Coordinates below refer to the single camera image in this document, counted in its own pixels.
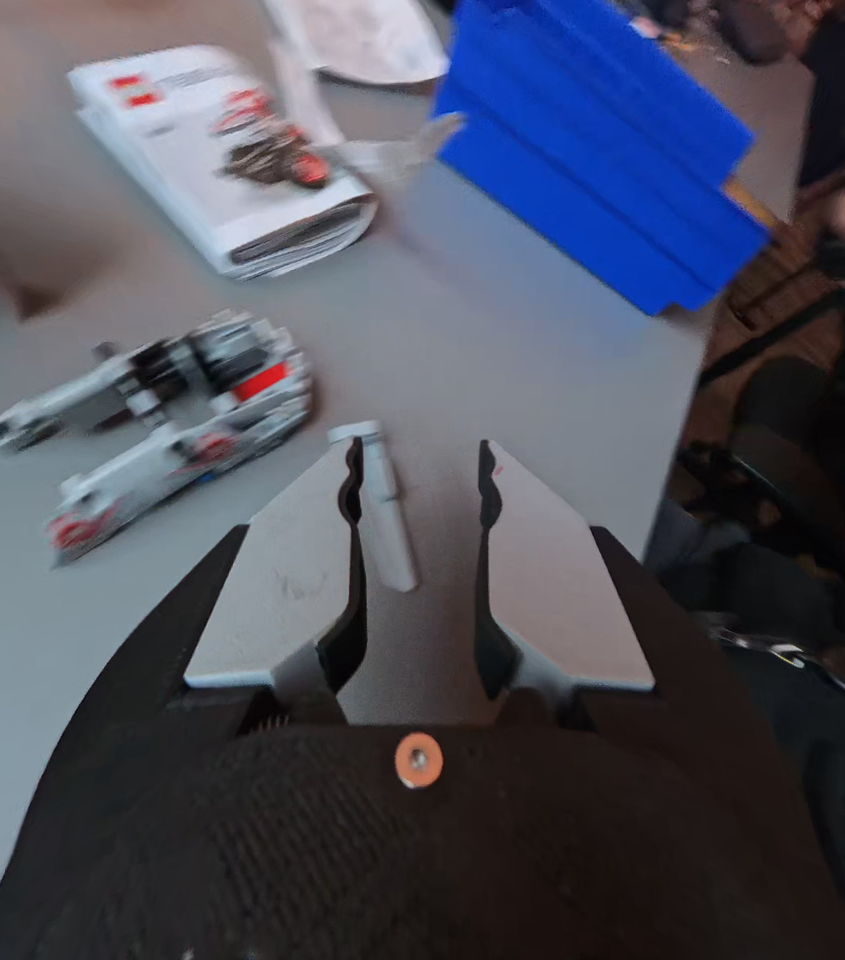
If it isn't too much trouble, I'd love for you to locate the grey lego beam piece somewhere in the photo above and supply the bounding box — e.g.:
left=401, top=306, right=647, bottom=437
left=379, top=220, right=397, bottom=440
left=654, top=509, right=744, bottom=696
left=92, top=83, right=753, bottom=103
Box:
left=327, top=421, right=421, bottom=594

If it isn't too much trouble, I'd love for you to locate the white paper sheet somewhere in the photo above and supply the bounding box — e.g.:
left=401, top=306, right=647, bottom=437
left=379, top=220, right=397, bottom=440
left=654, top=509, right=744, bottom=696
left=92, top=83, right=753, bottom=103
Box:
left=261, top=0, right=451, bottom=87

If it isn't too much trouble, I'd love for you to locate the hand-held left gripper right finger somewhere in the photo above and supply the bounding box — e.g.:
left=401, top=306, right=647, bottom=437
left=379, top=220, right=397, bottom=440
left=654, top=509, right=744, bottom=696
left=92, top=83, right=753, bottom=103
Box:
left=473, top=438, right=656, bottom=702

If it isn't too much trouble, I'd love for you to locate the grey toothed lego model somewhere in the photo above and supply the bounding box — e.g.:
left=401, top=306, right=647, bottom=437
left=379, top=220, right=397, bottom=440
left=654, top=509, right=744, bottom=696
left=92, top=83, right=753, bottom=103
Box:
left=0, top=309, right=315, bottom=569

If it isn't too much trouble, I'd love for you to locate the clear plastic bag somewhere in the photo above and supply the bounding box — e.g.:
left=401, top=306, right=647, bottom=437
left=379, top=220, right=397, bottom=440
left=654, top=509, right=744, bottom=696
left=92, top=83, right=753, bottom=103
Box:
left=268, top=37, right=469, bottom=185

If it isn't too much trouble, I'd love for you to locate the lego instruction booklet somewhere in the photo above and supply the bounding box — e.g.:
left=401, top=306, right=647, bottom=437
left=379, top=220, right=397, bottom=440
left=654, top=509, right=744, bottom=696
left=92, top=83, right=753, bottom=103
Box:
left=66, top=45, right=380, bottom=280

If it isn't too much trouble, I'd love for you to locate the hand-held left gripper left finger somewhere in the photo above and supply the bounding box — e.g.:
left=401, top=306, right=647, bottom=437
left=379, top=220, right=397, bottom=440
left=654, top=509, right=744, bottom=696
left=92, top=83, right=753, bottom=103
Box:
left=184, top=438, right=369, bottom=695

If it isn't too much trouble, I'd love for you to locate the blue plastic bin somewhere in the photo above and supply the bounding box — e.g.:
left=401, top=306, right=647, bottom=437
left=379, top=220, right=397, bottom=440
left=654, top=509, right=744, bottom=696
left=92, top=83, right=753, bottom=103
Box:
left=433, top=75, right=772, bottom=318
left=452, top=0, right=757, bottom=189

